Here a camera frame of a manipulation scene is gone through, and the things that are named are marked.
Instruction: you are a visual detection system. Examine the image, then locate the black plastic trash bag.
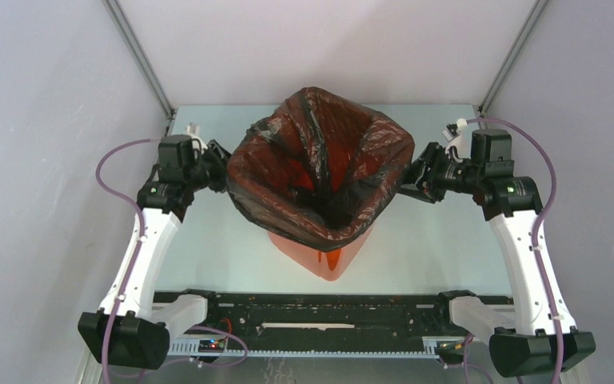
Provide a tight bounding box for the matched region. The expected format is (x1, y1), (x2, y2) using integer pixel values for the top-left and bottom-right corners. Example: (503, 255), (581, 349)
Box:
(227, 86), (415, 251)

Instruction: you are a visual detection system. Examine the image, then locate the left small circuit board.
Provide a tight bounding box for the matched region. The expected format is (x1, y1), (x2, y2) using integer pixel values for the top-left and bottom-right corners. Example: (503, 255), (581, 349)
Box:
(197, 338), (226, 354)

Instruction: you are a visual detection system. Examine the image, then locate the metal corner strip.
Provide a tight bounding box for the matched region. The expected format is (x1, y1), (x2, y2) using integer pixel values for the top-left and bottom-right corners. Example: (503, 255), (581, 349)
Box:
(102, 0), (175, 120)
(476, 0), (552, 117)

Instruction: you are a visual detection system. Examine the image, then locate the small circuit board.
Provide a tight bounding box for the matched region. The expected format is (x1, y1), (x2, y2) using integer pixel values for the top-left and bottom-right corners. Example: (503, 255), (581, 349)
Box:
(435, 341), (468, 368)
(197, 338), (226, 354)

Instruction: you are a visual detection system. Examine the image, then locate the left metal corner strip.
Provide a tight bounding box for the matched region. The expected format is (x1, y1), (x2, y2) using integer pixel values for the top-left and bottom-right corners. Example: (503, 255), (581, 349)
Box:
(102, 0), (175, 120)

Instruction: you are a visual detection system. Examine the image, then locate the right small circuit board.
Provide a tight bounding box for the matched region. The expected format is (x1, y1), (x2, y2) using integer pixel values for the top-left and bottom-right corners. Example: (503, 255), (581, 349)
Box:
(435, 341), (468, 368)

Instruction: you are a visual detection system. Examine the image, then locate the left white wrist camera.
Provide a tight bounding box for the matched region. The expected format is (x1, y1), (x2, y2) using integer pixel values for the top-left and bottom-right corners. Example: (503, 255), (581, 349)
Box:
(185, 122), (208, 154)

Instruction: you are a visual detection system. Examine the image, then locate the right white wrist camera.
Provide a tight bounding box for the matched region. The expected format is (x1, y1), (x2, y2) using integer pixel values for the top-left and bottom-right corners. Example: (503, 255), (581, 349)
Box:
(442, 118), (469, 162)

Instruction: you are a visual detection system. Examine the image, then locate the purple cable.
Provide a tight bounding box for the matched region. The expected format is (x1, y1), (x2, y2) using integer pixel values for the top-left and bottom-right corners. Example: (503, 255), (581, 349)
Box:
(94, 138), (162, 384)
(460, 117), (567, 384)

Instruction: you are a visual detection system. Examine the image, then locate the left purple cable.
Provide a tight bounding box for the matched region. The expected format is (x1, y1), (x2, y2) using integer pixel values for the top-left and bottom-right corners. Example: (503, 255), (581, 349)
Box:
(94, 138), (162, 384)

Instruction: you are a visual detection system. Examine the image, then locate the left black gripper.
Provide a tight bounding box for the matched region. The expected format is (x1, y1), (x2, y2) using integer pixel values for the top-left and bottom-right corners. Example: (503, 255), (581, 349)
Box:
(185, 139), (254, 194)

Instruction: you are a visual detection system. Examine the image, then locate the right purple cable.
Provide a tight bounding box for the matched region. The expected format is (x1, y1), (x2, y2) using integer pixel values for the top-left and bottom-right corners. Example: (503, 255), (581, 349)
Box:
(460, 117), (567, 384)

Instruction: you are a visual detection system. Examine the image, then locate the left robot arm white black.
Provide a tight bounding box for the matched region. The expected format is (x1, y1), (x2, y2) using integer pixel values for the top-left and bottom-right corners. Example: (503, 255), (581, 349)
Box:
(78, 134), (230, 370)

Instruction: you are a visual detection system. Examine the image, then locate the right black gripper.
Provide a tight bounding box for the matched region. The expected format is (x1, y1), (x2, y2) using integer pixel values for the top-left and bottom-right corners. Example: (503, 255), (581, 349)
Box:
(387, 141), (482, 204)

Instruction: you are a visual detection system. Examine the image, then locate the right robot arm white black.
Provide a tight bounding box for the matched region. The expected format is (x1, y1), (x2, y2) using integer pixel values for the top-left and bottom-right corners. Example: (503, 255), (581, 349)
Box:
(401, 128), (596, 382)

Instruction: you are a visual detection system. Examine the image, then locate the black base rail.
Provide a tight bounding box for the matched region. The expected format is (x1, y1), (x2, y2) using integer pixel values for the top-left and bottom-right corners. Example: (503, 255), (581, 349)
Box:
(148, 289), (520, 362)

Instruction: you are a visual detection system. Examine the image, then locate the right metal corner strip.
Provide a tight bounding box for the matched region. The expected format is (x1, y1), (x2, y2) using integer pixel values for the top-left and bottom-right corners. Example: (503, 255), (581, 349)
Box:
(476, 0), (552, 117)

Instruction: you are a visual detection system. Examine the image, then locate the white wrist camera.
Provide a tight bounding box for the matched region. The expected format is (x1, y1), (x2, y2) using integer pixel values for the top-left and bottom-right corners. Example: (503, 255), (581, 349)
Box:
(185, 122), (208, 154)
(442, 118), (469, 162)

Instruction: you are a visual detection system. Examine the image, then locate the orange plastic trash bin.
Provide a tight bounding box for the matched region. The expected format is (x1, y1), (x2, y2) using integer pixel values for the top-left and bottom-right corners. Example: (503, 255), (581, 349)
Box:
(268, 226), (373, 282)

